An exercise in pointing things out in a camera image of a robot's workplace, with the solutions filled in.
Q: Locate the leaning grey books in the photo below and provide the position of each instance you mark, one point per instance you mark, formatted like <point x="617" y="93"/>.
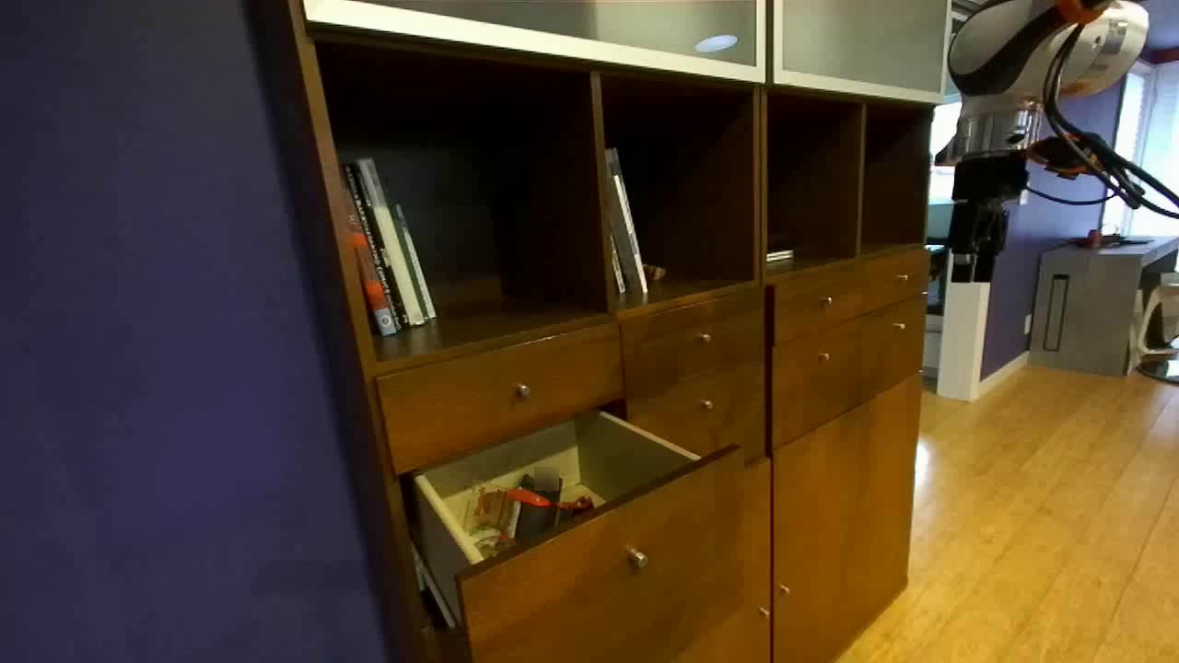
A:
<point x="622" y="235"/>

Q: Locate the thin grey book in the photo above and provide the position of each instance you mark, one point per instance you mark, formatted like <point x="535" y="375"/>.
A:
<point x="416" y="264"/>

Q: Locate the white chair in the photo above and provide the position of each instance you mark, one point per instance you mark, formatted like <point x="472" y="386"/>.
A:
<point x="1159" y="325"/>

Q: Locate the grey low cabinet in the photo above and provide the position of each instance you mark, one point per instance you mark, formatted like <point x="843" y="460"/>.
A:
<point x="1086" y="309"/>

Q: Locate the wide wooden drawer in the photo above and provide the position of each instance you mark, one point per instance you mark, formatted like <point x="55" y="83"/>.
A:
<point x="465" y="398"/>

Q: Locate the tall wooden cabinet door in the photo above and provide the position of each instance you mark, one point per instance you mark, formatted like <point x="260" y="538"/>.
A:
<point x="847" y="530"/>

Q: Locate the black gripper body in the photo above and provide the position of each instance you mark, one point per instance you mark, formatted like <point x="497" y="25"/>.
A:
<point x="986" y="197"/>

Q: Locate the bright window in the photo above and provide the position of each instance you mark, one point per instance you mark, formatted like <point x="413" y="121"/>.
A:
<point x="1145" y="159"/>

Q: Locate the narrow wooden cabinet door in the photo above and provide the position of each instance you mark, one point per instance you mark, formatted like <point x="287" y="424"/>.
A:
<point x="736" y="614"/>

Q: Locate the dark book with orange marks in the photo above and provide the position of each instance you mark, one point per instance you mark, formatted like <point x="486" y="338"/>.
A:
<point x="369" y="264"/>

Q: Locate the books on left shelf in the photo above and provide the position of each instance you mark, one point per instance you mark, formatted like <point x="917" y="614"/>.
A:
<point x="390" y="241"/>

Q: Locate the black tool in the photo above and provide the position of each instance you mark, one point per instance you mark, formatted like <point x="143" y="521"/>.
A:
<point x="537" y="508"/>

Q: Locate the brown wooden cabinet unit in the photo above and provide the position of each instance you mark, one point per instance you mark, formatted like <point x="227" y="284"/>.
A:
<point x="563" y="224"/>

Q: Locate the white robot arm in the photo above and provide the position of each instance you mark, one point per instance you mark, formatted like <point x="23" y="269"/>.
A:
<point x="1013" y="48"/>

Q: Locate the round metal drawer knob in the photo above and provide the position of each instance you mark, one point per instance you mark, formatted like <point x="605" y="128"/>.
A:
<point x="635" y="559"/>
<point x="522" y="393"/>

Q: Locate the small red object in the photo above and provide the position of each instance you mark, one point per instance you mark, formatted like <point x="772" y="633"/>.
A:
<point x="1095" y="237"/>

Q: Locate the small white flat object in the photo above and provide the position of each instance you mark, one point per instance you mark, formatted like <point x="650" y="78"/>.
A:
<point x="779" y="255"/>

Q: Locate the large wooden drawer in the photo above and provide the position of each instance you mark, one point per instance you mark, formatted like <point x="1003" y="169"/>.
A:
<point x="590" y="575"/>

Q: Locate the small wooden drawer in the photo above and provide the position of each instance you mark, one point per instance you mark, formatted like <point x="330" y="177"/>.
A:
<point x="892" y="280"/>
<point x="687" y="338"/>
<point x="814" y="305"/>
<point x="702" y="411"/>
<point x="814" y="381"/>
<point x="892" y="344"/>

